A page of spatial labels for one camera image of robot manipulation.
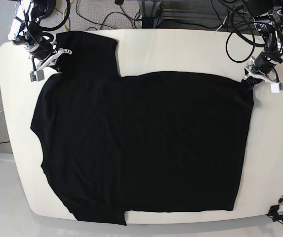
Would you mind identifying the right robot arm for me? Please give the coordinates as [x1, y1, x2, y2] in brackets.
[8, 0, 72, 77]

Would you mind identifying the black clamp with cable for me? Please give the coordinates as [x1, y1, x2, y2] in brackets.
[267, 205, 283, 225]

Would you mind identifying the aluminium frame post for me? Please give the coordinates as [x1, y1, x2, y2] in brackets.
[138, 0, 163, 29]

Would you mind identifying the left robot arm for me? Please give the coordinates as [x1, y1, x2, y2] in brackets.
[242, 0, 283, 93]

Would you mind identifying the black T-shirt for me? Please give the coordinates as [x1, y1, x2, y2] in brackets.
[31, 31, 254, 225]

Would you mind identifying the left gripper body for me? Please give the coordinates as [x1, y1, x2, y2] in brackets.
[251, 51, 283, 74]

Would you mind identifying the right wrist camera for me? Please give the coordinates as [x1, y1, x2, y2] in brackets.
[30, 70, 44, 82]

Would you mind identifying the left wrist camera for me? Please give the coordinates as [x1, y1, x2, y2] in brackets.
[270, 82, 283, 93]

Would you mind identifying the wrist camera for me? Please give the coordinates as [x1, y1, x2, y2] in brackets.
[30, 70, 44, 82]
[270, 82, 283, 93]

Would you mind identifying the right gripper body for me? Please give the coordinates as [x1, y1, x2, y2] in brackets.
[27, 39, 56, 61]

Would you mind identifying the yellow cable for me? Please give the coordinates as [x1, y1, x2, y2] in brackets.
[62, 0, 74, 32]

